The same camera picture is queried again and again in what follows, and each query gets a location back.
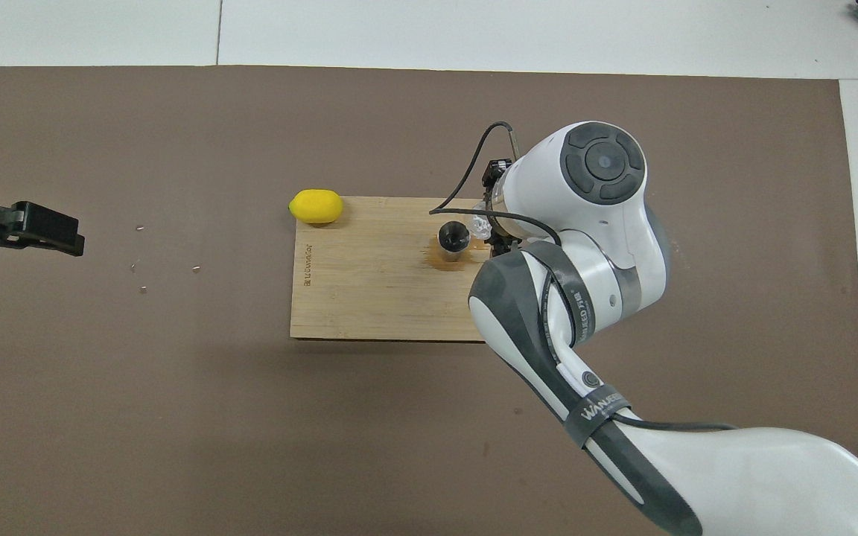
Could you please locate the small clear glass cup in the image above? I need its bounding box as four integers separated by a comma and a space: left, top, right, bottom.
470, 195, 495, 241

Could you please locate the steel cocktail jigger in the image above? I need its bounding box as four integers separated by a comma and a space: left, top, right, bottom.
436, 220, 472, 263

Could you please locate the wooden cutting board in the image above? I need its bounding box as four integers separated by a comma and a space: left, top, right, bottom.
290, 197, 501, 342

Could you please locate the yellow lemon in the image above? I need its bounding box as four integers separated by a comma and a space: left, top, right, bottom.
288, 189, 344, 225

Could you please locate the brown table mat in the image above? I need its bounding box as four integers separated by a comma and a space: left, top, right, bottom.
0, 66, 858, 536

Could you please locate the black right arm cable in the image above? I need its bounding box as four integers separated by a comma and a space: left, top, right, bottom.
429, 121, 739, 433

